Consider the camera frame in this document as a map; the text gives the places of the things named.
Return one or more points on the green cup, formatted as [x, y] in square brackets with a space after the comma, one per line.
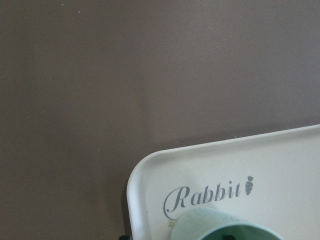
[212, 224]

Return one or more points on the cream rabbit tray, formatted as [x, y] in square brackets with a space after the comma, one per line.
[270, 179]

